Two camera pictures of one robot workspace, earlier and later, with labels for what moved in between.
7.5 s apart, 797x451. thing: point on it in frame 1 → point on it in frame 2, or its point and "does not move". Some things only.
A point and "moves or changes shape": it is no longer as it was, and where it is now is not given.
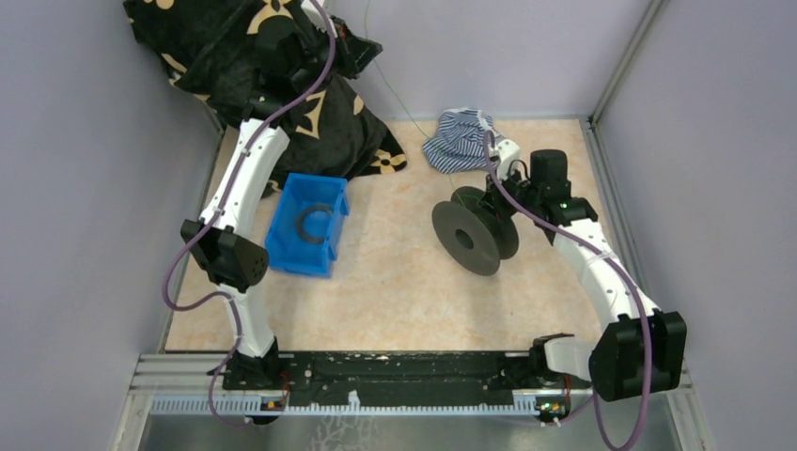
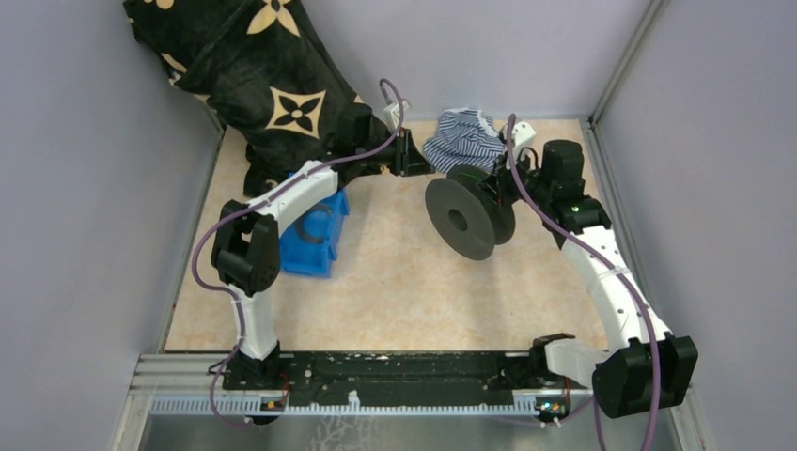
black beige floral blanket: [208, 46] does not move
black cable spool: [473, 235] moves or changes shape
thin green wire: [392, 85] → [474, 176]
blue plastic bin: [303, 232] does not move
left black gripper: [354, 52] → [407, 159]
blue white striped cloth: [459, 145] does not move
